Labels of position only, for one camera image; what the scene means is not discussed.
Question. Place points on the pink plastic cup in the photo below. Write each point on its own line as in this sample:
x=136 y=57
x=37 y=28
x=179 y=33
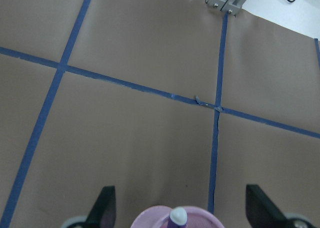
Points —
x=158 y=216

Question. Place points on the purple marker pen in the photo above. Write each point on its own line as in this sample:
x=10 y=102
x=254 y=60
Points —
x=178 y=218

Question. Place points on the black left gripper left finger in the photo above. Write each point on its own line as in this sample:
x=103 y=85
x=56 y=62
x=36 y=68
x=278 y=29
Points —
x=102 y=214

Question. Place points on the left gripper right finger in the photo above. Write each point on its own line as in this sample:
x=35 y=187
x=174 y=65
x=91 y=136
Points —
x=261 y=212

